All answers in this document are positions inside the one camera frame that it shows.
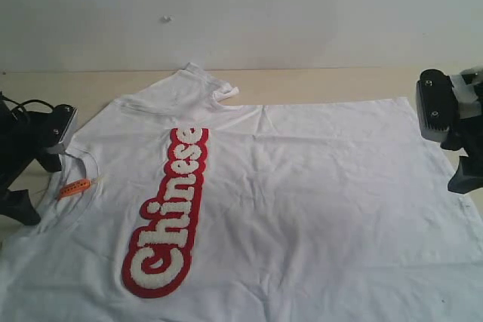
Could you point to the white t-shirt red Chinese patch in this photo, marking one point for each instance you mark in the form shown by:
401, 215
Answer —
206, 212

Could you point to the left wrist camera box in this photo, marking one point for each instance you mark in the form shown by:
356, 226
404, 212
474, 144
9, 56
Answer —
61, 125

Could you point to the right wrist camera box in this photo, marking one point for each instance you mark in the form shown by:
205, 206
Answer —
435, 105

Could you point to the orange hang tag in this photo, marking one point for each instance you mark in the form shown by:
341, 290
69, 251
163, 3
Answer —
74, 188

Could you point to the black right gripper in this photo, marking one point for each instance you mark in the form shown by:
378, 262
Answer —
465, 136

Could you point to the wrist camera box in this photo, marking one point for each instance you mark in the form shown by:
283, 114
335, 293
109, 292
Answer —
61, 125
435, 105

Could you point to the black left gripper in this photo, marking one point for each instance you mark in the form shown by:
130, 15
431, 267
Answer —
21, 142

